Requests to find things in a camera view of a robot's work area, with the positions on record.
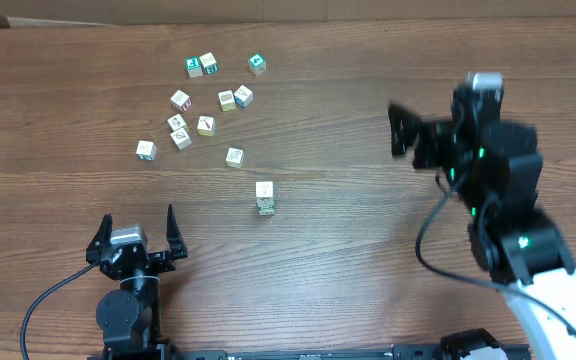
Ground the wooden elephant block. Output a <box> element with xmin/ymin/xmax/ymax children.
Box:
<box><xmin>257</xmin><ymin>197</ymin><xmax>274</xmax><ymax>207</ymax></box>

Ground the green picture block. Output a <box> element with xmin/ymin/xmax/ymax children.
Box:
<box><xmin>185</xmin><ymin>57</ymin><xmax>203</xmax><ymax>78</ymax></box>

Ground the wooden block red side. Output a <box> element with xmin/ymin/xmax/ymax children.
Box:
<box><xmin>170</xmin><ymin>90</ymin><xmax>192</xmax><ymax>112</ymax></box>

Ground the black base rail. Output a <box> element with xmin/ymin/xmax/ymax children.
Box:
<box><xmin>87</xmin><ymin>327</ymin><xmax>533</xmax><ymax>360</ymax></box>

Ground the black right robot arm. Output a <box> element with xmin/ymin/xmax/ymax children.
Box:
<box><xmin>388</xmin><ymin>100</ymin><xmax>576</xmax><ymax>359</ymax></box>

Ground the wooden block blue side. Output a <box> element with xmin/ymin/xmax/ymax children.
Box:
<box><xmin>233</xmin><ymin>85</ymin><xmax>254</xmax><ymax>108</ymax></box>

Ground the wooden block green number side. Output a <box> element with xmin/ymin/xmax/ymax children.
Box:
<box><xmin>199</xmin><ymin>52</ymin><xmax>219</xmax><ymax>75</ymax></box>

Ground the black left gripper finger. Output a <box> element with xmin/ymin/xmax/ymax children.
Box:
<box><xmin>85</xmin><ymin>214</ymin><xmax>112</xmax><ymax>264</ymax></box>
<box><xmin>166</xmin><ymin>204</ymin><xmax>188</xmax><ymax>260</ymax></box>

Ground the wooden turtle block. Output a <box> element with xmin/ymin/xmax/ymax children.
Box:
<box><xmin>226</xmin><ymin>148</ymin><xmax>244</xmax><ymax>168</ymax></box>

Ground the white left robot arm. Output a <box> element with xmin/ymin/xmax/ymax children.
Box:
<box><xmin>86</xmin><ymin>207</ymin><xmax>188</xmax><ymax>359</ymax></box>

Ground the green number four block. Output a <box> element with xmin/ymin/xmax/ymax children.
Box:
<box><xmin>248</xmin><ymin>53</ymin><xmax>267</xmax><ymax>76</ymax></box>

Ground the wooden pineapple block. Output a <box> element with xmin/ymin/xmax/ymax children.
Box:
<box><xmin>218</xmin><ymin>90</ymin><xmax>236</xmax><ymax>112</ymax></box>

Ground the wooden block red circle drawing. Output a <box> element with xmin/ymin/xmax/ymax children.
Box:
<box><xmin>170</xmin><ymin>128</ymin><xmax>192</xmax><ymax>150</ymax></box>

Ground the wooden block yellow side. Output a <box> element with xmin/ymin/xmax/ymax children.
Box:
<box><xmin>197</xmin><ymin>116</ymin><xmax>216</xmax><ymax>136</ymax></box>

